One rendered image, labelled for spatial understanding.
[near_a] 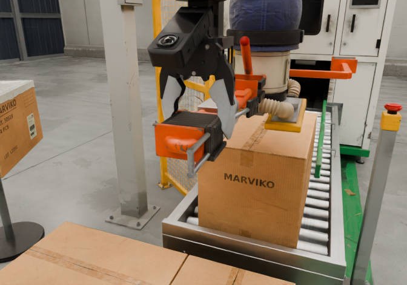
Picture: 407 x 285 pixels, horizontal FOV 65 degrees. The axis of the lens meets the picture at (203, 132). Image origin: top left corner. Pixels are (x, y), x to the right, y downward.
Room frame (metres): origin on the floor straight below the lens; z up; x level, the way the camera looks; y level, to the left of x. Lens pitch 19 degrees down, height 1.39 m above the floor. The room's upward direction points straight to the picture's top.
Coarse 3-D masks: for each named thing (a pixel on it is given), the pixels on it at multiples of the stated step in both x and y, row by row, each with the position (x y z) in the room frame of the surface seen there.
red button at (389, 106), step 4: (388, 104) 1.35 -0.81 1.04; (392, 104) 1.35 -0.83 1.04; (396, 104) 1.35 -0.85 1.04; (388, 108) 1.33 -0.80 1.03; (392, 108) 1.32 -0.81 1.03; (396, 108) 1.32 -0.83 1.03; (400, 108) 1.32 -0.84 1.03; (388, 112) 1.35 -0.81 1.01; (392, 112) 1.33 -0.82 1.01; (396, 112) 1.33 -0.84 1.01
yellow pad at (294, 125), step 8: (288, 96) 1.05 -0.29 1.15; (304, 104) 1.05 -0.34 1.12; (296, 112) 0.94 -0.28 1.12; (304, 112) 0.97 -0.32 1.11; (272, 120) 0.86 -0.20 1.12; (280, 120) 0.86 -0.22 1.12; (288, 120) 0.85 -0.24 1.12; (296, 120) 0.85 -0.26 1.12; (272, 128) 0.84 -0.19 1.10; (280, 128) 0.83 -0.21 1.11; (288, 128) 0.82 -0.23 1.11; (296, 128) 0.82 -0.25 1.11
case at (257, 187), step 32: (256, 128) 1.29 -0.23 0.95; (224, 160) 1.09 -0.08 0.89; (256, 160) 1.04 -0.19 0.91; (288, 160) 1.00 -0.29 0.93; (224, 192) 1.09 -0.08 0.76; (256, 192) 1.04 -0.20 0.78; (288, 192) 1.00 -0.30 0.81; (224, 224) 1.09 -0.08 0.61; (256, 224) 1.04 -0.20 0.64; (288, 224) 0.99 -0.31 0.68
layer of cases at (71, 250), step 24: (48, 240) 1.07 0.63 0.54; (72, 240) 1.07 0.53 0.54; (96, 240) 1.07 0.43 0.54; (120, 240) 1.07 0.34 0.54; (24, 264) 0.93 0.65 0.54; (48, 264) 0.93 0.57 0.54; (72, 264) 0.93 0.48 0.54; (96, 264) 0.93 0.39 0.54; (120, 264) 0.93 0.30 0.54; (144, 264) 0.93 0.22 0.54; (168, 264) 0.93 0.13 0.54; (192, 264) 0.93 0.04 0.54; (216, 264) 0.93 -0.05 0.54
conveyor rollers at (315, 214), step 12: (324, 132) 2.38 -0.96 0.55; (324, 144) 2.12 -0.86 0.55; (324, 156) 1.93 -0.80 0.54; (312, 168) 1.72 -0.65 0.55; (324, 168) 1.76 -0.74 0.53; (312, 180) 1.61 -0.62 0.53; (324, 180) 1.59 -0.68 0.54; (312, 192) 1.45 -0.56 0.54; (324, 192) 1.44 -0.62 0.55; (312, 204) 1.35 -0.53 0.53; (324, 204) 1.34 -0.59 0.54; (312, 216) 1.27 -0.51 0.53; (324, 216) 1.25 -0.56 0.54; (300, 228) 1.14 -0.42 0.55; (312, 228) 1.18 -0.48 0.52; (324, 228) 1.16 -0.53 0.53; (312, 240) 1.09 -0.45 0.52; (324, 240) 1.08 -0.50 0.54; (312, 252) 1.01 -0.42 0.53; (324, 252) 1.00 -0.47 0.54
